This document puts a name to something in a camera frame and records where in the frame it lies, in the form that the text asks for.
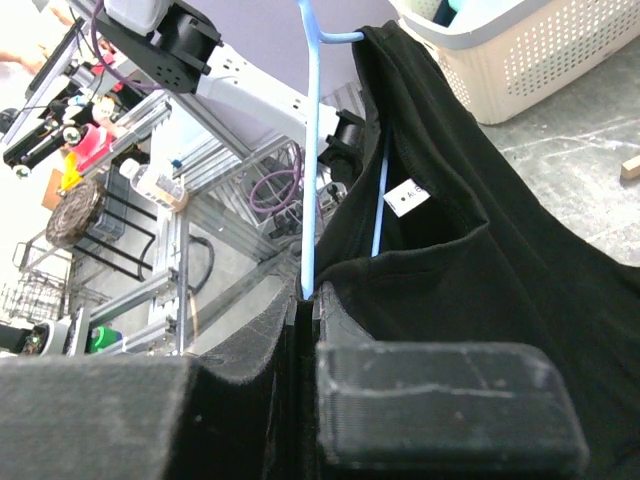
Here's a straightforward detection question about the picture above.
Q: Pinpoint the black t shirt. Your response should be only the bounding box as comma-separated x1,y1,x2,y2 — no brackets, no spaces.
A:
315,22,639,479

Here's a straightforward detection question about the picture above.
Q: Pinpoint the aluminium rail base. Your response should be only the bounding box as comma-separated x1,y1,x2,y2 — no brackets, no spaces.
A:
79,132,319,355

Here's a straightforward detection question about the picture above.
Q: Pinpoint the cream plastic laundry basket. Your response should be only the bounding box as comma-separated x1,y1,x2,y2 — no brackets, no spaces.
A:
392,0,639,125

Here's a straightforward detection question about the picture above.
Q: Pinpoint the blue wire hanger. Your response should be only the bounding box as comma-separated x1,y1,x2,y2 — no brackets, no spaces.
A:
297,0,364,301

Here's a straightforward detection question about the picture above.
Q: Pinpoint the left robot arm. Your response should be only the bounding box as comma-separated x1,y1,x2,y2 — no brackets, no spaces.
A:
89,1,364,174

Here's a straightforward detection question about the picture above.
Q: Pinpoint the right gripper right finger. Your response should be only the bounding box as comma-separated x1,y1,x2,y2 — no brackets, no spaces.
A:
314,284,590,479

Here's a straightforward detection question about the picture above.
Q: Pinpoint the wooden clothes rack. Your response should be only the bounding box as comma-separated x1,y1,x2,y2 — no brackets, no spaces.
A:
620,155,640,181

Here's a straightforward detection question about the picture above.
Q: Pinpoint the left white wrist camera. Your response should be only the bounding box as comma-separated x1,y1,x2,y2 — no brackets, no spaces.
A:
104,0,173,36

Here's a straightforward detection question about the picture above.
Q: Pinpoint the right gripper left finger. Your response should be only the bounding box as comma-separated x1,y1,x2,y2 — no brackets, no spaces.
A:
1,283,294,479

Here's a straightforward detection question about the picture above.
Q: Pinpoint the teal t shirt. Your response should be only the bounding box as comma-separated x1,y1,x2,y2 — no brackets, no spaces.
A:
448,0,475,14

